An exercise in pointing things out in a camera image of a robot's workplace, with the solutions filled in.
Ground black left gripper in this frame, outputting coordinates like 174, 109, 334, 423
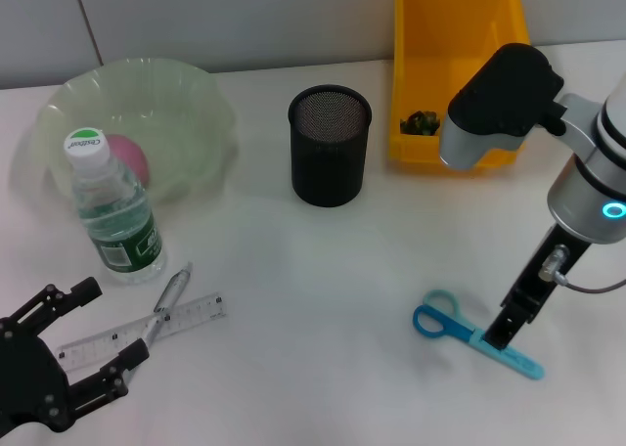
0, 277, 151, 435

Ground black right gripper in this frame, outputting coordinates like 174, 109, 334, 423
481, 223, 596, 352

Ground blue scissors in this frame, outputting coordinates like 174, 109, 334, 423
412, 290, 546, 380

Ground clear water bottle green label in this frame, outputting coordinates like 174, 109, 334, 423
63, 127, 167, 286

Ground pink peach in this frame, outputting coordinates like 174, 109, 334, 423
105, 134, 151, 186

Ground green plastic wrapper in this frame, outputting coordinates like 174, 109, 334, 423
399, 109, 442, 137

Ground silver grey pen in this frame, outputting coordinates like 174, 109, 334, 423
124, 262, 194, 383

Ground transparent plastic ruler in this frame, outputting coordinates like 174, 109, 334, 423
56, 292, 229, 374

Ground pale green wavy fruit plate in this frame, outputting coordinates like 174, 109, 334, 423
31, 57, 239, 205

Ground black mesh pen holder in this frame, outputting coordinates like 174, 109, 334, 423
287, 84, 373, 207

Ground yellow plastic bin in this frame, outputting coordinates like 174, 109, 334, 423
388, 0, 534, 169

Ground right gripper cable with connector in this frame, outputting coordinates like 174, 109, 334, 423
540, 244, 626, 293

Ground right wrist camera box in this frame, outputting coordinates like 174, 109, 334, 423
438, 43, 568, 172

